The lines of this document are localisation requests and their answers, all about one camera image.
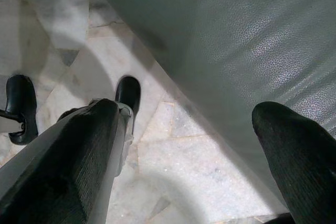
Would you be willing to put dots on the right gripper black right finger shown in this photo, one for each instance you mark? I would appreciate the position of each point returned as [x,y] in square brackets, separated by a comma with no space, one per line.
[302,161]

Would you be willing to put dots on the robot silver right leg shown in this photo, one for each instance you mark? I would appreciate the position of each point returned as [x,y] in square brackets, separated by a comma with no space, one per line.
[126,134]

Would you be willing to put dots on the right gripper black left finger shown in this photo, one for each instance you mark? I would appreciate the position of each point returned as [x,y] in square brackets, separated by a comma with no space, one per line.
[60,161]

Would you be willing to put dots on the grey-green leather sofa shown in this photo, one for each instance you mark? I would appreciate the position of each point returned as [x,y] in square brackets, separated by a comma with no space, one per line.
[223,37]

